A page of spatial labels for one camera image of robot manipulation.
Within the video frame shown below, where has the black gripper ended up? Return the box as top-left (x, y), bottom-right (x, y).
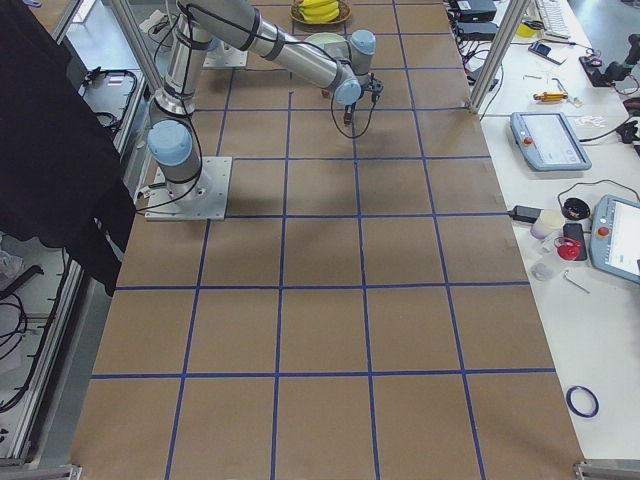
top-left (343, 73), bottom-right (384, 125)

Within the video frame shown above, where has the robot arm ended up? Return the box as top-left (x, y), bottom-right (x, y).
top-left (146, 1), bottom-right (383, 205)

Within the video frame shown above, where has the light green plate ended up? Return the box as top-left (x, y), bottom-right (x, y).
top-left (305, 32), bottom-right (347, 52)

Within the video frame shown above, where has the wicker basket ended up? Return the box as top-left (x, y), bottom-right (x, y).
top-left (290, 9), bottom-right (351, 26)

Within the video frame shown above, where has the yellow banana bunch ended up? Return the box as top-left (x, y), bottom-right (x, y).
top-left (293, 0), bottom-right (340, 21)

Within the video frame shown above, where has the teach pendant upper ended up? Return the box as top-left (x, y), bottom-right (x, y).
top-left (510, 112), bottom-right (592, 171)

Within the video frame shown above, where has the teach pendant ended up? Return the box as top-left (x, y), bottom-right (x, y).
top-left (510, 112), bottom-right (592, 171)
top-left (589, 195), bottom-right (640, 284)

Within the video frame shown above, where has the white keyboard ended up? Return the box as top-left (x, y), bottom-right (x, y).
top-left (533, 0), bottom-right (571, 40)

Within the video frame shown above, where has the black smartphone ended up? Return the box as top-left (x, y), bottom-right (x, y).
top-left (563, 222), bottom-right (588, 261)

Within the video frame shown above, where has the red round object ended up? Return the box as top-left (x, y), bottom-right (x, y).
top-left (555, 237), bottom-right (579, 261)

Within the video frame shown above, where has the teach pendant lower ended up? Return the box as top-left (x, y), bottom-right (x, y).
top-left (589, 195), bottom-right (640, 284)

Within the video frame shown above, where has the black cloth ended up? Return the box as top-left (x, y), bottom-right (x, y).
top-left (1, 1), bottom-right (135, 294)

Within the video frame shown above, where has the blue tape roll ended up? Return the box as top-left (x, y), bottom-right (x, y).
top-left (565, 385), bottom-right (600, 419)

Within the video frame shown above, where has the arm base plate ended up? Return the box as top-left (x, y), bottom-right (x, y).
top-left (143, 156), bottom-right (233, 221)
top-left (203, 44), bottom-right (248, 69)

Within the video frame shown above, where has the aluminium frame post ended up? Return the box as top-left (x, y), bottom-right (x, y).
top-left (467, 0), bottom-right (529, 113)

